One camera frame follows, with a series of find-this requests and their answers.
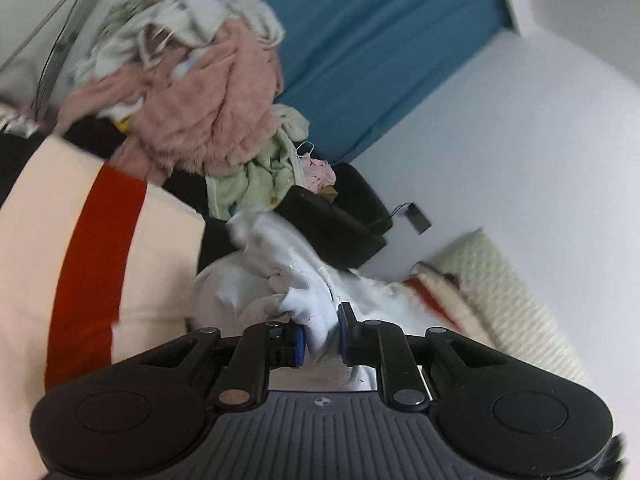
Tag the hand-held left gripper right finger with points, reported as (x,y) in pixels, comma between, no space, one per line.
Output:
(342,334)

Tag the black armchair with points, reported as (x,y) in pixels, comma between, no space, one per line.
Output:
(340,220)

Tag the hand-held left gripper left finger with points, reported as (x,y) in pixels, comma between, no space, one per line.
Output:
(299,347)

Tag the pink fluffy blanket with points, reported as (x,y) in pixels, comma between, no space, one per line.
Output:
(210,110)

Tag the light grey hoodie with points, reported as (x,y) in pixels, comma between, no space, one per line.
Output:
(215,10)

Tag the striped fleece blanket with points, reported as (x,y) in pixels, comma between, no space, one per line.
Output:
(30,240)

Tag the blue curtain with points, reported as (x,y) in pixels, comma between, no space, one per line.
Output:
(375,35)

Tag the white t-shirt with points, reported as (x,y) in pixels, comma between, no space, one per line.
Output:
(300,270)

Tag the black wall charger plug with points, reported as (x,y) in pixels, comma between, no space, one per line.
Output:
(417,217)

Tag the cream quilted pillow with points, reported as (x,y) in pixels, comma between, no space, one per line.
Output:
(505,285)

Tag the pink cloth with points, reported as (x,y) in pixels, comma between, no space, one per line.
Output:
(317,172)

